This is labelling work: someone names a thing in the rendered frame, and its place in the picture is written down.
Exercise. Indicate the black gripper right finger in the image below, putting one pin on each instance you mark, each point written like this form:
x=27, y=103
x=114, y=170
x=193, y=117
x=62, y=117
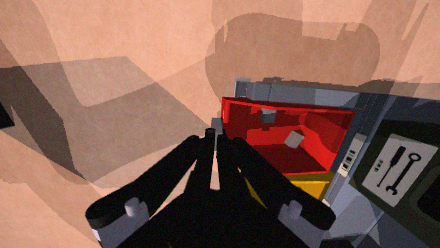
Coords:
x=306, y=216

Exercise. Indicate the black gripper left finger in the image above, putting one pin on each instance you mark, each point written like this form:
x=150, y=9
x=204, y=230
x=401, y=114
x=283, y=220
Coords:
x=116, y=216

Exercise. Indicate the yellow bin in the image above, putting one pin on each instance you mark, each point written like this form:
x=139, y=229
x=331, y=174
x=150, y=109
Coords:
x=314, y=184

